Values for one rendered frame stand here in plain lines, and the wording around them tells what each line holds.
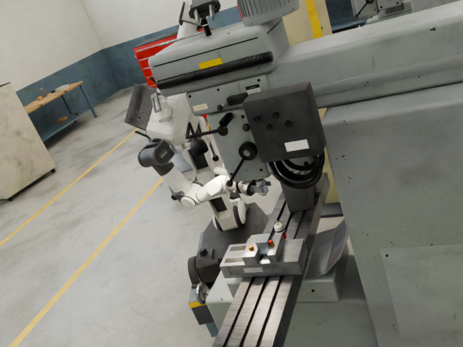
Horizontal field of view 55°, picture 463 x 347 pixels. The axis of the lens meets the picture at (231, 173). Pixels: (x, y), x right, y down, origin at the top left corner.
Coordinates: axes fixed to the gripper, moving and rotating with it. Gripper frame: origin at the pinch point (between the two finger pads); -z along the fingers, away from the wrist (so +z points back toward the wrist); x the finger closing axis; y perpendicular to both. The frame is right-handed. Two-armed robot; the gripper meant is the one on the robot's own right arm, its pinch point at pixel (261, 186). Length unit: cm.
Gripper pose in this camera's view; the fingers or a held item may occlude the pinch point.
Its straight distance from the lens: 192.1
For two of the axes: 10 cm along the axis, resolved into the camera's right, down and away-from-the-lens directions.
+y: 3.1, 8.6, 4.1
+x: 6.3, -5.1, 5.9
